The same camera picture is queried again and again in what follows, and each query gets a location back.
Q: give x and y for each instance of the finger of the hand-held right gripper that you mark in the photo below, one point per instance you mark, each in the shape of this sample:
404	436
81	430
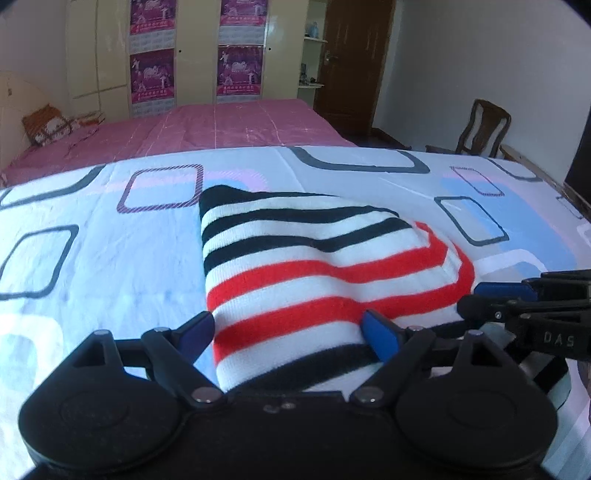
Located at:
480	307
501	290

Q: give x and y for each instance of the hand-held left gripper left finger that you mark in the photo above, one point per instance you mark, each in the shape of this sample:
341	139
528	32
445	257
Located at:
198	330

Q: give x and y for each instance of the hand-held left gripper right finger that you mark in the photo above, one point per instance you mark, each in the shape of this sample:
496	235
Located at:
381	334

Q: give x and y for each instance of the red black striped white sweater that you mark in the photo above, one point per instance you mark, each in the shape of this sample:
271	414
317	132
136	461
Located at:
277	286

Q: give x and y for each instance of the white bed sheet square pattern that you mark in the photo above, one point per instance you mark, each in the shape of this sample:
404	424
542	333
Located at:
115	258

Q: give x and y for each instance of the wooden bed footboard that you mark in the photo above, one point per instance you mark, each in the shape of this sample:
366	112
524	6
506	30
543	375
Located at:
531	166

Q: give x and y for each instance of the dark panel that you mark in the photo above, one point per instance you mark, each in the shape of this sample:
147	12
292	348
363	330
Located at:
579	170

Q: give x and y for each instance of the brown wooden chair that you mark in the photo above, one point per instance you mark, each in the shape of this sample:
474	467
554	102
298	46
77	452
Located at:
482	127

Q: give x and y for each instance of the pink bed cover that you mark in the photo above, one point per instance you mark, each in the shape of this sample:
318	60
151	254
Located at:
207	124

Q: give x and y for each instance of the orange folded cloth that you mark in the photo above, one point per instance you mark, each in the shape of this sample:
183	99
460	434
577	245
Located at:
87	120

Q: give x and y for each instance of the orange white patterned pillow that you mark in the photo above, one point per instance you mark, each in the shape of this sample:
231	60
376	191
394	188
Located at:
46	124

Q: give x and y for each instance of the brown wooden door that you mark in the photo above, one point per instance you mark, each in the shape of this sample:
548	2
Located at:
355	69

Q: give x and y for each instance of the cream wardrobe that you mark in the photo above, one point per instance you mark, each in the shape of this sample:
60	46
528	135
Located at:
194	55

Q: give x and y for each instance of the cream open shelf unit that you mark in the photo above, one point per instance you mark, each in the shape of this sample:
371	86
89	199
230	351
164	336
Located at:
313	60

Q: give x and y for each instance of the purple wall poster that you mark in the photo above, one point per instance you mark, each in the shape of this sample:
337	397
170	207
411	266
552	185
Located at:
152	18
239	69
243	14
152	76

